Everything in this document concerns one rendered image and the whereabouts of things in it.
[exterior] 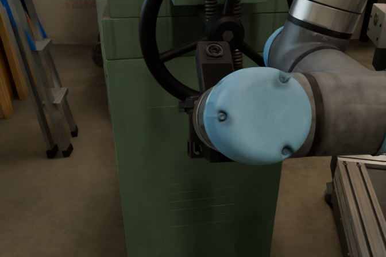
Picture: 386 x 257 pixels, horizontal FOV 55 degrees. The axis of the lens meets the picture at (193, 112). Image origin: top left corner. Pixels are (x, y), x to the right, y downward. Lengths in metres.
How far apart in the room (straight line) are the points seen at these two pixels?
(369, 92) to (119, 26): 0.58
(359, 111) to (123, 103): 0.63
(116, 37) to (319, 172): 1.18
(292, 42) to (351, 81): 0.12
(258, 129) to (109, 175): 1.42
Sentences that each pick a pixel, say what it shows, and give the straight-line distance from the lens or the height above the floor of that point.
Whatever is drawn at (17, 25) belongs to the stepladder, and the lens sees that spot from 1.63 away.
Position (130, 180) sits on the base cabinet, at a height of 0.38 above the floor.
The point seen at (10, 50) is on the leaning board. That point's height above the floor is 0.31.
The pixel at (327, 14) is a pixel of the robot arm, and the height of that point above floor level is 0.89.
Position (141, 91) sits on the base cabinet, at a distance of 0.85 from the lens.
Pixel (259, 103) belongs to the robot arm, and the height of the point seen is 0.86.
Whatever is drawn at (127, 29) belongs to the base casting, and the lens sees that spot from 0.81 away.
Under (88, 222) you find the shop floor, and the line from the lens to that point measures 1.46.
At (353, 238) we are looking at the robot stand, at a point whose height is 0.20.
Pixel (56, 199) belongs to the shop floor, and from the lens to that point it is 1.60.
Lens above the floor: 0.98
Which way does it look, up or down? 27 degrees down
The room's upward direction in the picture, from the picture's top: straight up
